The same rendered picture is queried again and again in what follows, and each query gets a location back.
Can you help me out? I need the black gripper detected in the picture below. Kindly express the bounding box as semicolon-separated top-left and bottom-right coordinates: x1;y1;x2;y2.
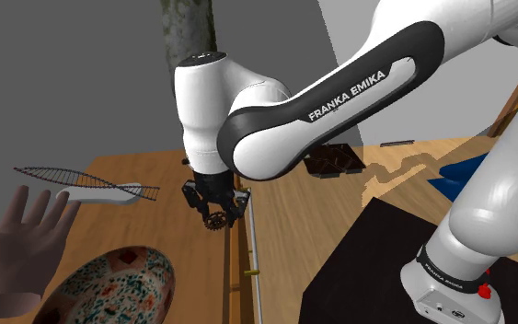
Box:
181;169;252;222

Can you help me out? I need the brown gear wheel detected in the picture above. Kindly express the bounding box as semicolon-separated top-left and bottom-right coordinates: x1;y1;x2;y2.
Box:
203;211;229;232

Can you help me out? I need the helix model on white base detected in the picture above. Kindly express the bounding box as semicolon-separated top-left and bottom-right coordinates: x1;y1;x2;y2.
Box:
13;166;161;207

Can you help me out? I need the dark brown crate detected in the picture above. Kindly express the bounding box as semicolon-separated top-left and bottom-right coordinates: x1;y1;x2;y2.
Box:
303;143;368;180

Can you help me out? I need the patterned ceramic bowl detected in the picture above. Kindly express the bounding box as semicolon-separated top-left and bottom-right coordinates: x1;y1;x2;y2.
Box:
31;244;177;324

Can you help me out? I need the black robot stand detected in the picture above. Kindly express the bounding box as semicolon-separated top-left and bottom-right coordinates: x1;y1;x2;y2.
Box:
298;196;518;324

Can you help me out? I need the mottled grey-green trunk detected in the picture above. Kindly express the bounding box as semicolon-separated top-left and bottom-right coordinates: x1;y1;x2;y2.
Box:
159;0;219;83

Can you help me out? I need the pink hand figure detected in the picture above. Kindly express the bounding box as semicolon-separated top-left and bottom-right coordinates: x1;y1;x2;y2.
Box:
0;184;83;320

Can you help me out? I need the blue mat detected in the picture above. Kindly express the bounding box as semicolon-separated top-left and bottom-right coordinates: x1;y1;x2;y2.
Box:
427;152;491;204

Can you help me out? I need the wooden cabinet with metal rail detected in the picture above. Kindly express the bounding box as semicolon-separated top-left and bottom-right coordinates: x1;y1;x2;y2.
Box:
0;151;265;324

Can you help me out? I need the wooden door frame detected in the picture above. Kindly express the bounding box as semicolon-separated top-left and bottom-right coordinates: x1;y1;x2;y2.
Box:
486;55;518;138

